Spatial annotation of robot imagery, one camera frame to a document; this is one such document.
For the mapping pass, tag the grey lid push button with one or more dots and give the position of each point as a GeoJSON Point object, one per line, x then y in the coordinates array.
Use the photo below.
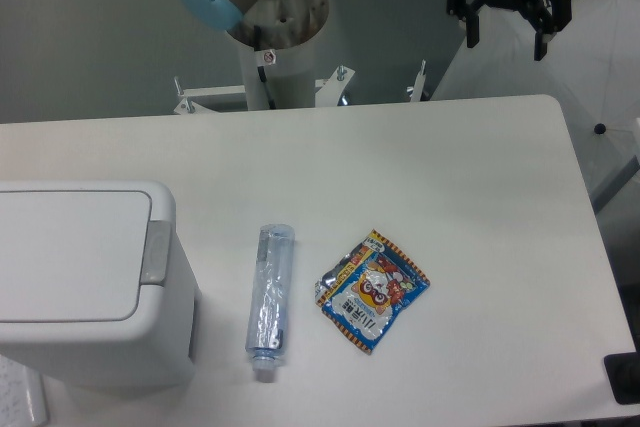
{"type": "Point", "coordinates": [156, 253]}

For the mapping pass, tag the black device at table edge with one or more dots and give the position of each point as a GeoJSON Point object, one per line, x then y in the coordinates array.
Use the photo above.
{"type": "Point", "coordinates": [623, 374]}

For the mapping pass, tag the white metal base frame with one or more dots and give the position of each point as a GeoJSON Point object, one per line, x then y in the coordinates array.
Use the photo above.
{"type": "Point", "coordinates": [269, 89]}

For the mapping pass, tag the white plastic trash can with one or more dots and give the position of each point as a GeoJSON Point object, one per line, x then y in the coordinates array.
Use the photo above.
{"type": "Point", "coordinates": [152, 347]}

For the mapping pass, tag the colourful snack wrapper bag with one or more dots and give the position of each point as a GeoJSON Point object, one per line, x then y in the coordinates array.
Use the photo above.
{"type": "Point", "coordinates": [364, 293]}

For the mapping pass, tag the clear crushed plastic bottle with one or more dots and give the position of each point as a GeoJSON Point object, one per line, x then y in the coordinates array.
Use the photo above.
{"type": "Point", "coordinates": [268, 316]}

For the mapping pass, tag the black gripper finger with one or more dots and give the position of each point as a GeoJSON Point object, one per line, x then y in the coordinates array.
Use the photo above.
{"type": "Point", "coordinates": [468, 15]}
{"type": "Point", "coordinates": [547, 17]}

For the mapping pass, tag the white trash can lid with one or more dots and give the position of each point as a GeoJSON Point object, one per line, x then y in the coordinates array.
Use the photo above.
{"type": "Point", "coordinates": [71, 256]}

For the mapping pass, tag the white umbrella with lettering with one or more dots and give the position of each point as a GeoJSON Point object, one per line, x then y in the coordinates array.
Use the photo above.
{"type": "Point", "coordinates": [591, 68]}

